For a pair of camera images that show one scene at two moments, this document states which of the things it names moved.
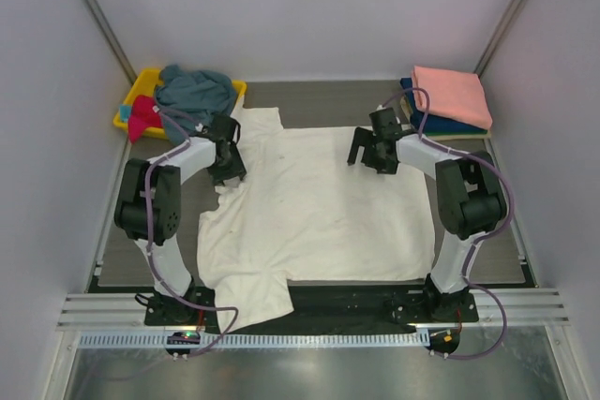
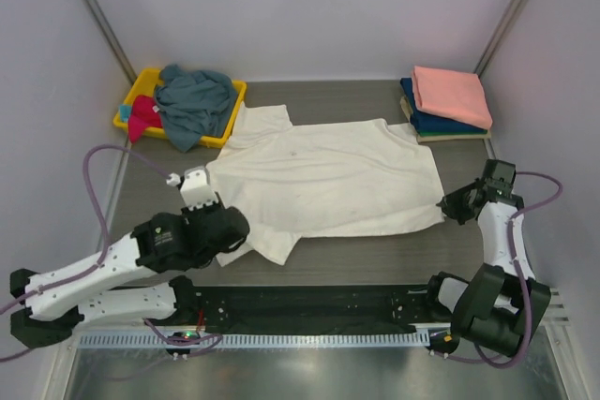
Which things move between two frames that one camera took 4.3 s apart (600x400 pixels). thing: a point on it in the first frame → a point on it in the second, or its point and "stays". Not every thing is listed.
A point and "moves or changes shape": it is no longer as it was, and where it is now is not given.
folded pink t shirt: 453,94 stays
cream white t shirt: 304,213 moves or changes shape
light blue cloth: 125,113 stays
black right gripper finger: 364,138 → 461,205
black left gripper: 236,169 → 191,214
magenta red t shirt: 142,117 stays
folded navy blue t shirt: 433,124 stays
